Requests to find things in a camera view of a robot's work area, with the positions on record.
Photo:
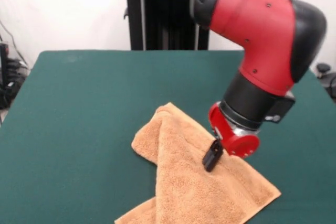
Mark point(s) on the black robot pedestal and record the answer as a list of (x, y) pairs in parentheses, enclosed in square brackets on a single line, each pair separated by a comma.
[(162, 19)]

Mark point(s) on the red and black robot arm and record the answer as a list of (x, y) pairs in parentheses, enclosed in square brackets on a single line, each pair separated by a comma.
[(249, 24)]

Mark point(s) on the black office chair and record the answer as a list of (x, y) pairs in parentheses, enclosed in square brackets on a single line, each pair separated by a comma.
[(328, 77)]

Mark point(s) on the black computer case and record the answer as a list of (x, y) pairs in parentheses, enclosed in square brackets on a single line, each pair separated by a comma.
[(4, 61)]

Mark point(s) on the dark green table cloth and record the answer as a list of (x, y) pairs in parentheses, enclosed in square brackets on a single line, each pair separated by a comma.
[(52, 155)]

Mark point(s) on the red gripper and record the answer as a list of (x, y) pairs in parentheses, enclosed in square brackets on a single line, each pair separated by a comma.
[(236, 145)]

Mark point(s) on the orange terry towel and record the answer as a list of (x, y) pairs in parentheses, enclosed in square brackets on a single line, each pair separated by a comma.
[(183, 182)]

